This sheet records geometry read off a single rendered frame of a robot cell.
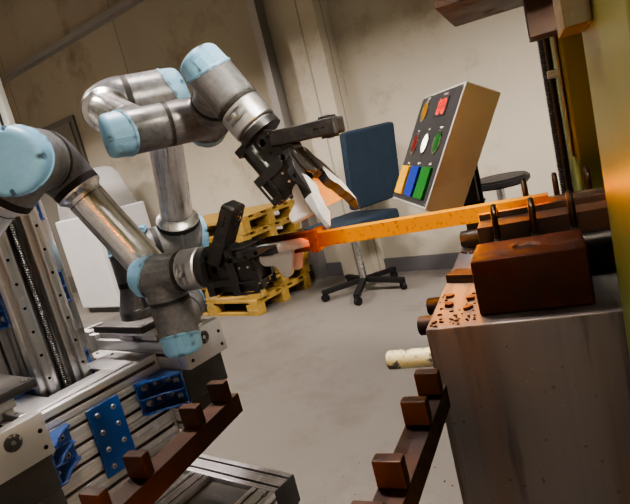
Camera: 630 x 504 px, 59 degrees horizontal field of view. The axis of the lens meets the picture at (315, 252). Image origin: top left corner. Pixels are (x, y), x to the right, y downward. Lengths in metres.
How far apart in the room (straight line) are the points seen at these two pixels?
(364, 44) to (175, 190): 3.18
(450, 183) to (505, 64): 2.85
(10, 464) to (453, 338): 0.89
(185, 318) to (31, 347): 0.56
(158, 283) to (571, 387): 0.68
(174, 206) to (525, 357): 1.05
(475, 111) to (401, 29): 3.11
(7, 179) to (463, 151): 0.86
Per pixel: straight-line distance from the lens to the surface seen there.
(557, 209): 0.79
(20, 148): 1.04
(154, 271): 1.03
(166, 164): 1.43
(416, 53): 4.28
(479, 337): 0.65
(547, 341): 0.65
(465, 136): 1.24
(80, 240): 6.13
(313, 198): 0.81
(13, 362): 1.59
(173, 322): 1.04
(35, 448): 1.27
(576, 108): 1.00
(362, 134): 3.96
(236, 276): 0.94
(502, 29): 4.06
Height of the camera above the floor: 1.15
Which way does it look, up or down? 10 degrees down
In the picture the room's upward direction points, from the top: 14 degrees counter-clockwise
